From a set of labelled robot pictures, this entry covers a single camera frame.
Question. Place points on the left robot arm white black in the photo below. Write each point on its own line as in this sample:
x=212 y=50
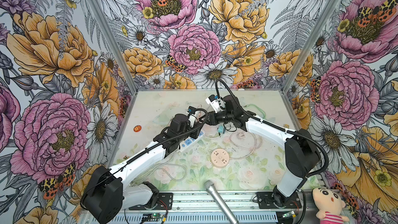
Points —
x=108 y=189

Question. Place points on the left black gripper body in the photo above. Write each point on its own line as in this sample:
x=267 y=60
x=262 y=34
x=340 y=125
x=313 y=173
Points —
x=192 y=132

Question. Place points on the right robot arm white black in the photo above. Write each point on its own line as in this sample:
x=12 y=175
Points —
x=304 y=157

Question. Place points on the silver microphone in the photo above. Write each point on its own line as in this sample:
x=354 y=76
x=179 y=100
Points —
x=211 y=190

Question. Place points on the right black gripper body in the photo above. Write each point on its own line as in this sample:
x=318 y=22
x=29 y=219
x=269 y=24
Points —
x=223 y=116

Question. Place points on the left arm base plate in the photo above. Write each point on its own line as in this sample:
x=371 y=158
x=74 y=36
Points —
x=164 y=201

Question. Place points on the plush doll striped shirt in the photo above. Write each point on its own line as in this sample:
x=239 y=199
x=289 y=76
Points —
x=330 y=206

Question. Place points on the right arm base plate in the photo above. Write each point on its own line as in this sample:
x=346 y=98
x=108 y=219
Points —
x=272 y=200

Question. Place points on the red star badge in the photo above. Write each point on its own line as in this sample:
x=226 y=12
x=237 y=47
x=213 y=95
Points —
x=137 y=128

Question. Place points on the white blue power strip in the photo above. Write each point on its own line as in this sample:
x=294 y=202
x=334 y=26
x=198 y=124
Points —
x=190 y=142

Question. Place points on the round pink socket hub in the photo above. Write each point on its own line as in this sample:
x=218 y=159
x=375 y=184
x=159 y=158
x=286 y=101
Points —
x=219 y=158

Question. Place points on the small green circuit board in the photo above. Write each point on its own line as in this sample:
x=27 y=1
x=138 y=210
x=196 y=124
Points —
x=154 y=217

